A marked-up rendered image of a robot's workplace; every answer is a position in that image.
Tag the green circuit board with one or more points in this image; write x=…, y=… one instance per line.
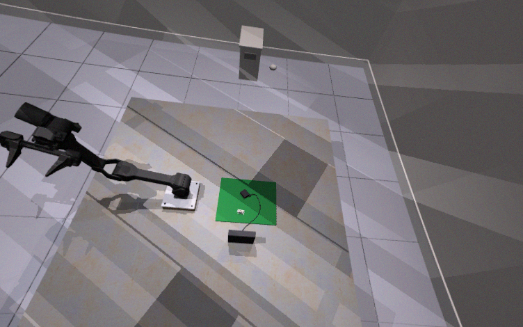
x=232, y=207

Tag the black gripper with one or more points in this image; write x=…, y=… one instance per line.
x=15, y=142

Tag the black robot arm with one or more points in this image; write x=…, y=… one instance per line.
x=124, y=171

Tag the black cooling fan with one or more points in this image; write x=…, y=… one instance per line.
x=241, y=236

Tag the black fan cable with plug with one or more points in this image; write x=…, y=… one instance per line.
x=245, y=194

